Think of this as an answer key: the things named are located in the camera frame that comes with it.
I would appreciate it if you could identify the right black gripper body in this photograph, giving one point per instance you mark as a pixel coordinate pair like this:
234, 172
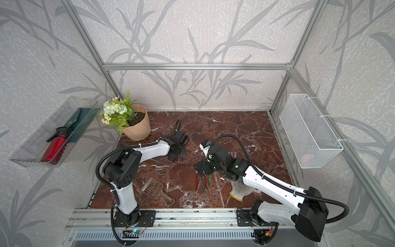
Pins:
209, 168

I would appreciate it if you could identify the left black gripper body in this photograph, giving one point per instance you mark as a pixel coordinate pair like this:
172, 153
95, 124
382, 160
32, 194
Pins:
181, 153

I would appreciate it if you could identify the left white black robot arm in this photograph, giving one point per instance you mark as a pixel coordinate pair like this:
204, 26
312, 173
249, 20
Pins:
118, 169

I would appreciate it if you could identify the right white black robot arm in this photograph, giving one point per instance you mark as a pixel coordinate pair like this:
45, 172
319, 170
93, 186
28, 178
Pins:
304, 209

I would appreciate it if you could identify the green carving knife left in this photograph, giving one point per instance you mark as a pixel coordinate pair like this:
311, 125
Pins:
203, 184

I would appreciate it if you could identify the white work glove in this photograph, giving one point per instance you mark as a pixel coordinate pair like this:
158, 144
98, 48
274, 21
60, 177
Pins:
239, 191

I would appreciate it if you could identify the brown plastic scoop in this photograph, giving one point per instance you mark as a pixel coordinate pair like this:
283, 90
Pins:
155, 189

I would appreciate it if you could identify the terracotta flower pot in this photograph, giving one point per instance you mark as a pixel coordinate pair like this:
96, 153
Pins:
142, 129

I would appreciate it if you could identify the artificial white flower plant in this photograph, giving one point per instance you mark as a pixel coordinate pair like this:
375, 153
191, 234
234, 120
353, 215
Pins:
119, 113

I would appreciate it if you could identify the small circuit board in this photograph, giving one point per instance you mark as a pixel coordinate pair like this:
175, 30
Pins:
132, 233

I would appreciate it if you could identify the green garden trowel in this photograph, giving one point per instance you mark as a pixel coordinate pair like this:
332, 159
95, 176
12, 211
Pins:
78, 123

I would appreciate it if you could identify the red spray bottle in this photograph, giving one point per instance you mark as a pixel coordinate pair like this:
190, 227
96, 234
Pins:
58, 143

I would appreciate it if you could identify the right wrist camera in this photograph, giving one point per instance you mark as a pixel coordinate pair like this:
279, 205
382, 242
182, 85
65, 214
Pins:
205, 146

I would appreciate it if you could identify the white wire mesh basket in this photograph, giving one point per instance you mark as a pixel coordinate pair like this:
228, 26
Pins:
312, 139

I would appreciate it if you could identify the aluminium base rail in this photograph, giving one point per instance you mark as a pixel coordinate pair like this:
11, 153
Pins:
164, 219

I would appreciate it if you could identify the clear plastic wall tray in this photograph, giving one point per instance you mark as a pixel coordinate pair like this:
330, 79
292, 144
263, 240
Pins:
31, 152

